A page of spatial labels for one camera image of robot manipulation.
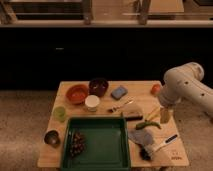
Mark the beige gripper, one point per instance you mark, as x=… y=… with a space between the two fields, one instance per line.
x=165 y=115

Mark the yellow banana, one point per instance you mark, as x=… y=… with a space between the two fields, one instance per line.
x=154 y=113

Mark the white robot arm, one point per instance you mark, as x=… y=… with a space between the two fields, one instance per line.
x=185 y=81

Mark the green plastic tray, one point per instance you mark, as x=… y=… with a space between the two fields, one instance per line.
x=105 y=145

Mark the wooden table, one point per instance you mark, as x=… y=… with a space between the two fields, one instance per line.
x=174 y=155

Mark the orange fruit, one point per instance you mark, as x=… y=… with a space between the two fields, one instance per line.
x=155 y=89

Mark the grey cloth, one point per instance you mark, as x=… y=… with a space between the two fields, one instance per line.
x=142 y=137

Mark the wooden block brush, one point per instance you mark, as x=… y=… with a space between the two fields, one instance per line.
x=132 y=112

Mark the blue sponge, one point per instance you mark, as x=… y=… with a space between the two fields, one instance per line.
x=119 y=92

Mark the dark maroon bowl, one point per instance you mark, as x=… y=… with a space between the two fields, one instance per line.
x=98 y=87

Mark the white cup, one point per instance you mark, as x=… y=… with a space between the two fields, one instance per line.
x=92 y=102

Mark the orange bowl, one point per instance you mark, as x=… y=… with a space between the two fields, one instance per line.
x=77 y=94

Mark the dark grape bunch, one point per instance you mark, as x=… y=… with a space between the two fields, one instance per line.
x=77 y=144

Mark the green cup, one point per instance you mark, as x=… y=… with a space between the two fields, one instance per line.
x=59 y=113

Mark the metal cup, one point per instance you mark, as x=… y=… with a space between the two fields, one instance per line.
x=52 y=138

